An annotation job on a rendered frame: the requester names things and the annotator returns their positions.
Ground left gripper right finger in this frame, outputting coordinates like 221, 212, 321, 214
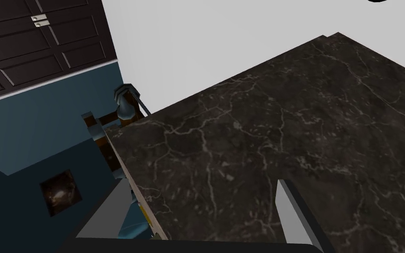
275, 178, 336, 253

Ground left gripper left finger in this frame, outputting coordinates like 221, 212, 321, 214
76, 177, 134, 239

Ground brown wooden chair blue cushions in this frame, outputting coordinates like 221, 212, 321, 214
81, 83, 155, 240

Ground dark brown panelled door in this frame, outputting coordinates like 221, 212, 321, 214
0, 0, 118, 103

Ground dark framed wall picture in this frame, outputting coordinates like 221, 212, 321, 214
39, 169, 83, 217

